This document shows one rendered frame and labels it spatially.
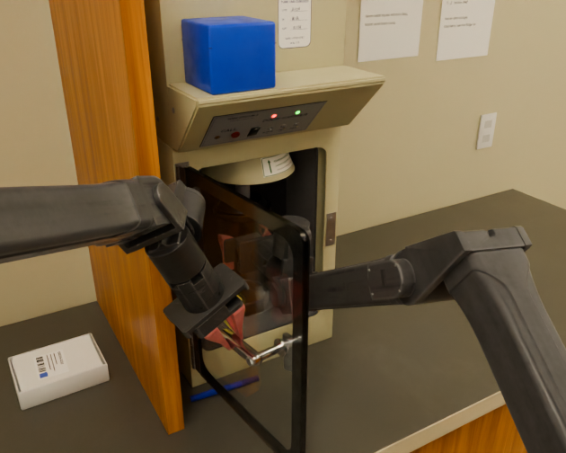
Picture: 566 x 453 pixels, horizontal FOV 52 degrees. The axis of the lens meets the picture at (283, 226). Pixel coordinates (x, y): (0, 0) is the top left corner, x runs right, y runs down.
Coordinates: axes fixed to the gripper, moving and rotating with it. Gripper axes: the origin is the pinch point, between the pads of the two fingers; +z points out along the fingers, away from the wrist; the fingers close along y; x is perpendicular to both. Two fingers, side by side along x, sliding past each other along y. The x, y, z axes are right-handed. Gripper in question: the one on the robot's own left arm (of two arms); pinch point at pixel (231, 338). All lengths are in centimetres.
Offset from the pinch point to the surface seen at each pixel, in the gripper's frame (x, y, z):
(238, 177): -24.4, -20.4, -4.8
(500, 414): 10, -36, 57
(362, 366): -8.5, -20.1, 37.9
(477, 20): -55, -119, 21
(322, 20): -20, -44, -22
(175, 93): -18.4, -15.4, -26.2
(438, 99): -56, -100, 36
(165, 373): -14.0, 9.7, 10.0
